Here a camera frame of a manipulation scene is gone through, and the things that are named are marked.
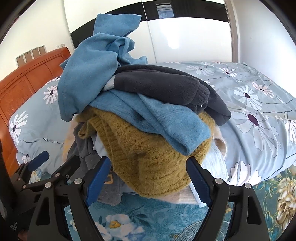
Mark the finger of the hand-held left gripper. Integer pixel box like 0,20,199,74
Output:
13,151,50,190
49,155,81,186

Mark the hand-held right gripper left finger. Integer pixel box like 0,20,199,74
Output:
28,156,112,241

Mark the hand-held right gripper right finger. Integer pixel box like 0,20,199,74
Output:
186,156,270,241

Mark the grey hoodie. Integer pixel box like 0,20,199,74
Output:
73,122,126,207

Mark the pale blue shirt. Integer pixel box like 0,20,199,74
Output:
200,146,230,209

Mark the daisy print pillow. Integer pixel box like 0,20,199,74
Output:
9,76,77,176

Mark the white garment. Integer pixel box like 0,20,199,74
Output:
92,136,110,159

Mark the mustard yellow knit sweater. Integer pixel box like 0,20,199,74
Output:
76,107,216,197

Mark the teal floral bedsheet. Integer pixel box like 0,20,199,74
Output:
30,162,296,241

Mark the orange wooden headboard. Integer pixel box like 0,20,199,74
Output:
0,46,72,176

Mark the daisy print duvet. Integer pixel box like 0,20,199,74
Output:
148,61,296,186

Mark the dark grey fleece garment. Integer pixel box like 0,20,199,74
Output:
113,64,232,127

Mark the blue smooth sweatshirt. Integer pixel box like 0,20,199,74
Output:
58,13,148,122

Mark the grey door frame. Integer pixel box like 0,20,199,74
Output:
225,0,242,63

